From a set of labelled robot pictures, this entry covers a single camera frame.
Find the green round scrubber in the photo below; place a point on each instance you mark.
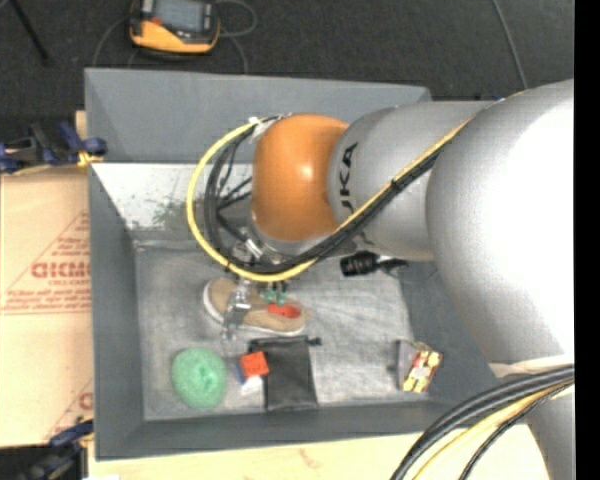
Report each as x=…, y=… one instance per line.
x=199, y=378

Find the grey metal bin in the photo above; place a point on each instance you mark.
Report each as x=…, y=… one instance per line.
x=360, y=318

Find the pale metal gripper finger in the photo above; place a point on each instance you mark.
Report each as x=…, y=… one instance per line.
x=229, y=320
x=243, y=304

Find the brown cardboard board, red print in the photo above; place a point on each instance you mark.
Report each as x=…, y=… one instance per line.
x=40, y=348

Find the black cylinder on white bracket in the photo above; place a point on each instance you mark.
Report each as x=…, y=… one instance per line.
x=358, y=264

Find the yellow and red box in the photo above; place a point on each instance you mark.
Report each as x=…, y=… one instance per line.
x=422, y=370

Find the red blue white cube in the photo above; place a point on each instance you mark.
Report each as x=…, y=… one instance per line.
x=254, y=364

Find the black cloth pouch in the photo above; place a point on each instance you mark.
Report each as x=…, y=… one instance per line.
x=290, y=375

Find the tan shoe with white sole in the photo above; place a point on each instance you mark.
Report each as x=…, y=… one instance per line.
x=220, y=295

